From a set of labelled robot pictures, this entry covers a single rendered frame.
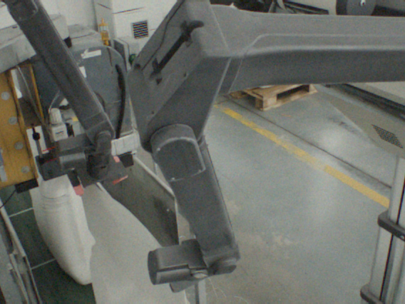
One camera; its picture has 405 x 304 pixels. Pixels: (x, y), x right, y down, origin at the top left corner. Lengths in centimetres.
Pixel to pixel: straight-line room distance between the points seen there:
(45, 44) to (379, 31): 64
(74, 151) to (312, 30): 78
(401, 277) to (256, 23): 100
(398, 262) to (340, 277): 118
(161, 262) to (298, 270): 173
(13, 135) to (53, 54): 39
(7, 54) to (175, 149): 76
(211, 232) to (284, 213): 215
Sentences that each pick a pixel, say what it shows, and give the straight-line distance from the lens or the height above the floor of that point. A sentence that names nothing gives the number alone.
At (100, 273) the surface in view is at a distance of 132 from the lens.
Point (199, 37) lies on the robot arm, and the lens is 38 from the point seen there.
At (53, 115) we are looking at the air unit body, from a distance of 124.
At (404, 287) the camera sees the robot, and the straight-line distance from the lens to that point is 135.
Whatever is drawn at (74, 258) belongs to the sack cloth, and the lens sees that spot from 188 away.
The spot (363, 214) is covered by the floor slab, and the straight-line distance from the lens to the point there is 288.
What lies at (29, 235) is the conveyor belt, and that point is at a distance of 227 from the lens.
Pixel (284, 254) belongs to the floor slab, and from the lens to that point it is 255.
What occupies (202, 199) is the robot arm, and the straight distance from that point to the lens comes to 58.
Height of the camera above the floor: 170
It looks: 30 degrees down
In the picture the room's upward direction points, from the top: 4 degrees counter-clockwise
